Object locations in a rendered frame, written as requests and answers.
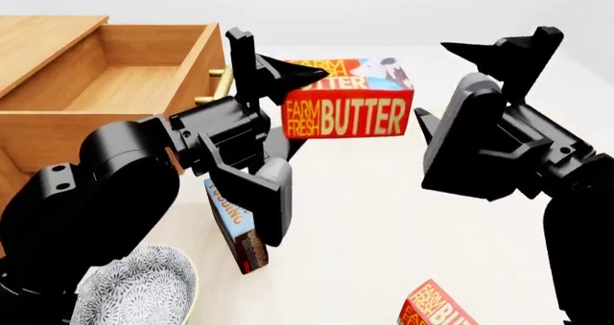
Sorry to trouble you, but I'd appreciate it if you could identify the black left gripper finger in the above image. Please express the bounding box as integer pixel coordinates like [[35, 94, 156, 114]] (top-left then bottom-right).
[[252, 52, 332, 106], [261, 126, 308, 163]]

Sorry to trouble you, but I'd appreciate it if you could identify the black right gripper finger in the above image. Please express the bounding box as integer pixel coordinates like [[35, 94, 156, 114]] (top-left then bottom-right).
[[413, 106, 440, 147], [439, 35, 534, 89]]

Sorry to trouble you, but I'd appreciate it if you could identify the large red butter box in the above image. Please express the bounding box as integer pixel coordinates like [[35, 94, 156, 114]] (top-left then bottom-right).
[[280, 57, 415, 141]]

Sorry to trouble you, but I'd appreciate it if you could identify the open wooden drawer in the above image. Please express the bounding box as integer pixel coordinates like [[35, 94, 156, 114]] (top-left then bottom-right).
[[0, 22, 227, 177]]

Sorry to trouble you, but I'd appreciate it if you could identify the small red butter box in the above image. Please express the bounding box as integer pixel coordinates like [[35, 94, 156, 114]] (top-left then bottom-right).
[[396, 278, 481, 325]]

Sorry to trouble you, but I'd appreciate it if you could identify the light wooden cabinet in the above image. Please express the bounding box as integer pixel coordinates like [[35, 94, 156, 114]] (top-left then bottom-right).
[[0, 14, 110, 258]]

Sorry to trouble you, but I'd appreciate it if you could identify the blue brown pudding box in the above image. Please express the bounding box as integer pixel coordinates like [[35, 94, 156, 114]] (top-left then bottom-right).
[[202, 176, 271, 276]]

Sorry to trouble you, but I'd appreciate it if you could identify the grey floral patterned bowl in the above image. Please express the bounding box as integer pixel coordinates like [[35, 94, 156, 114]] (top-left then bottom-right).
[[69, 244, 200, 325]]

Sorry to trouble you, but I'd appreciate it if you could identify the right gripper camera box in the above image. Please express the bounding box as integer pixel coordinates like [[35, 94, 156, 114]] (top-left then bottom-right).
[[420, 71, 512, 202]]

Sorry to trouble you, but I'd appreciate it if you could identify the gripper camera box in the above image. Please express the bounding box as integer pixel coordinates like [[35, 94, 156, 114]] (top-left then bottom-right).
[[420, 71, 512, 202], [198, 132, 294, 249]]

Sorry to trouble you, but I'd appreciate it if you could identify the brass drawer handle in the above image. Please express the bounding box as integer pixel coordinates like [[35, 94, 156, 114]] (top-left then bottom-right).
[[193, 64, 236, 105]]

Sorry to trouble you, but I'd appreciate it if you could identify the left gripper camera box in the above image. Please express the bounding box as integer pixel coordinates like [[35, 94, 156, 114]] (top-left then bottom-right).
[[198, 132, 294, 249]]

